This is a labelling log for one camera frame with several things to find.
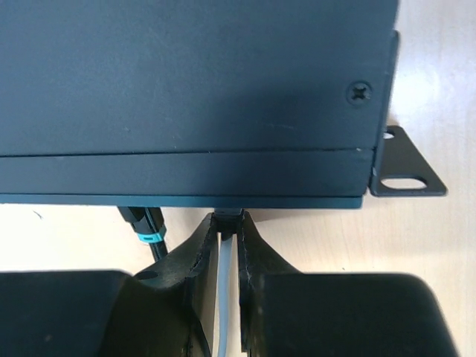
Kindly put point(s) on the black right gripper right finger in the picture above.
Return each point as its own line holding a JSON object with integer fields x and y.
{"x": 285, "y": 312}

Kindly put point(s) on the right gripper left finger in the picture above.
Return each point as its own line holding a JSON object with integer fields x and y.
{"x": 165, "y": 310}

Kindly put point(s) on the teal network switch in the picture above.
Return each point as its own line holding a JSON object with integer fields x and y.
{"x": 220, "y": 104}

